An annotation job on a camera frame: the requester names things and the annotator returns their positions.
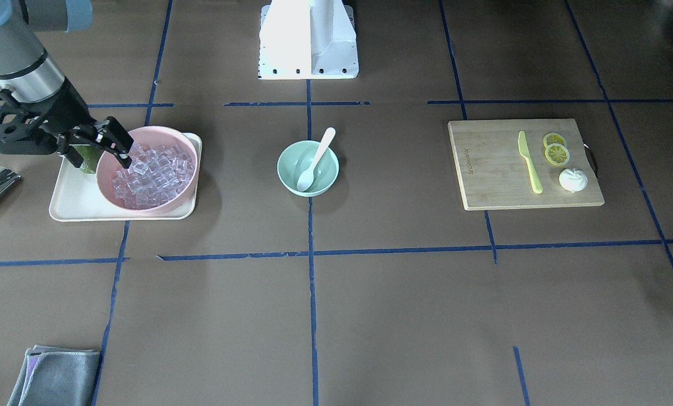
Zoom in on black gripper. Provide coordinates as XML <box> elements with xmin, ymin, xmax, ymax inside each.
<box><xmin>38</xmin><ymin>79</ymin><xmax>134</xmax><ymax>169</ymax></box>

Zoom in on clear ice cubes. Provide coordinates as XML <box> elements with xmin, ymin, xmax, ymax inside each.
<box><xmin>110</xmin><ymin>143</ymin><xmax>196</xmax><ymax>210</ymax></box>

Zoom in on white plastic spoon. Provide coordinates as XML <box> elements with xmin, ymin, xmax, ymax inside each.
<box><xmin>297</xmin><ymin>127</ymin><xmax>336</xmax><ymax>192</ymax></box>

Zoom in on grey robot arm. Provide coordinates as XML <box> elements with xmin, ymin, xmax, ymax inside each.
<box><xmin>0</xmin><ymin>1</ymin><xmax>134</xmax><ymax>169</ymax></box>

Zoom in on pink bowl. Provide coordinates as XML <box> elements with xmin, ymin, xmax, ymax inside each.
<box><xmin>95</xmin><ymin>126</ymin><xmax>200</xmax><ymax>218</ymax></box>

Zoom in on mint green bowl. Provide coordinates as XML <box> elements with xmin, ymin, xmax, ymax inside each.
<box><xmin>277</xmin><ymin>140</ymin><xmax>340</xmax><ymax>197</ymax></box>

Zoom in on green lime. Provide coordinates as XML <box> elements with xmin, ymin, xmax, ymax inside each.
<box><xmin>73</xmin><ymin>145</ymin><xmax>103</xmax><ymax>174</ymax></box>

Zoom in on cream plastic tray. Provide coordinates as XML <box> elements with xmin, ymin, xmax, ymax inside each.
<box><xmin>50</xmin><ymin>132</ymin><xmax>202</xmax><ymax>222</ymax></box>

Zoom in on folded grey cloth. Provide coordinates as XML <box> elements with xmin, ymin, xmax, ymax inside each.
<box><xmin>7</xmin><ymin>345</ymin><xmax>100</xmax><ymax>405</ymax></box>

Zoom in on bamboo cutting board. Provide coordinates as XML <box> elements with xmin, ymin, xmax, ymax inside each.
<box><xmin>448</xmin><ymin>118</ymin><xmax>605</xmax><ymax>210</ymax></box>

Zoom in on yellow plastic knife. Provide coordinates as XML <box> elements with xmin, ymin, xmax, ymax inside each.
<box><xmin>517</xmin><ymin>130</ymin><xmax>543</xmax><ymax>195</ymax></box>

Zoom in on lemon slice upper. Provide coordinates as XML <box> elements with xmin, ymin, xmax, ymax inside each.
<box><xmin>543</xmin><ymin>132</ymin><xmax>568</xmax><ymax>148</ymax></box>

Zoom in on lemon slice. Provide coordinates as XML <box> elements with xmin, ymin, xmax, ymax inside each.
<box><xmin>544</xmin><ymin>142</ymin><xmax>570</xmax><ymax>166</ymax></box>
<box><xmin>543</xmin><ymin>132</ymin><xmax>568</xmax><ymax>148</ymax></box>

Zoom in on lemon slice lower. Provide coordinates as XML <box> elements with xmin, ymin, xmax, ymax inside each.
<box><xmin>544</xmin><ymin>142</ymin><xmax>570</xmax><ymax>166</ymax></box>

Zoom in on white steamed bun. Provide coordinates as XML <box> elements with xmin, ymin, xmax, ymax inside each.
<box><xmin>558</xmin><ymin>169</ymin><xmax>588</xmax><ymax>193</ymax></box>

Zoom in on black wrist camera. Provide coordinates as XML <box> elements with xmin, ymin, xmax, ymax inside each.
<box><xmin>0</xmin><ymin>89</ymin><xmax>57</xmax><ymax>155</ymax></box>

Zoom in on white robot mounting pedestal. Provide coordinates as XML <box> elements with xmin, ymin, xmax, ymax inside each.
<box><xmin>258</xmin><ymin>1</ymin><xmax>360</xmax><ymax>80</ymax></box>

